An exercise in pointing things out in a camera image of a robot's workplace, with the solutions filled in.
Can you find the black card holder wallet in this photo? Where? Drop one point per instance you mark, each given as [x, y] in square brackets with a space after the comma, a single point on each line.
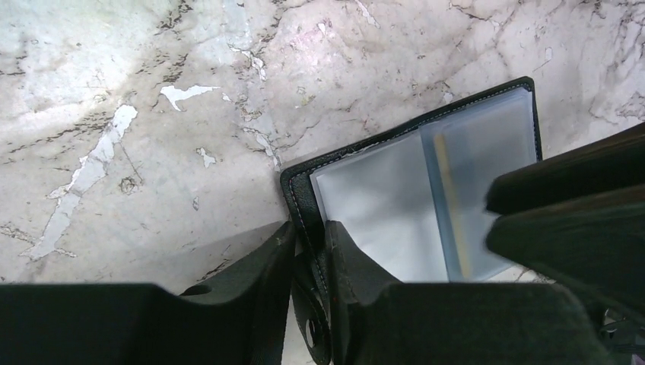
[412, 198]

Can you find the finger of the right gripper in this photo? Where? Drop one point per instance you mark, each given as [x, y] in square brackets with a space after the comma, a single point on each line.
[593, 245]
[615, 162]

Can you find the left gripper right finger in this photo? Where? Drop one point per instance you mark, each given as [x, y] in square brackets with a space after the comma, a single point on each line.
[376, 319]

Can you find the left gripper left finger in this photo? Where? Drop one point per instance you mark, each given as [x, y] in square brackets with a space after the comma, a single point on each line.
[237, 316]

